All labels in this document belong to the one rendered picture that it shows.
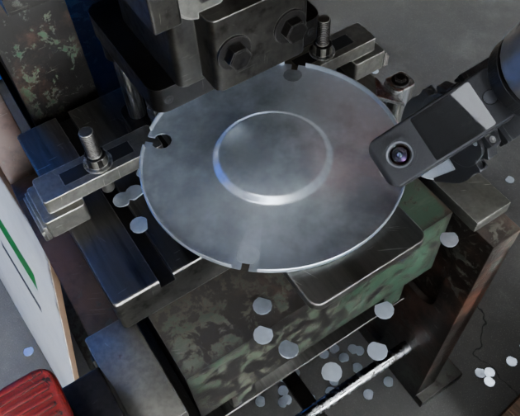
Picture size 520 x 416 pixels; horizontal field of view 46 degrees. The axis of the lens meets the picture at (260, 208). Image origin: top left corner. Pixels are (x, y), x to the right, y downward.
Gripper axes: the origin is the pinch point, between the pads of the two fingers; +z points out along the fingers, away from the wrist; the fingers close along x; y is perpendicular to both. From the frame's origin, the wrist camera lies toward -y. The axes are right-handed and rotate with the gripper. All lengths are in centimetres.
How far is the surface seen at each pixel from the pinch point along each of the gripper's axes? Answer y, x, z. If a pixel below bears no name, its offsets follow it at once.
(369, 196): -5.0, -0.9, 1.0
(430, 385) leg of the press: 15, -40, 66
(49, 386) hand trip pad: -40.7, 0.3, 4.0
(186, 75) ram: -16.1, 17.7, -3.8
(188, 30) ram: -15.1, 19.7, -8.1
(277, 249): -16.3, -0.4, 1.2
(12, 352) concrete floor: -54, 14, 94
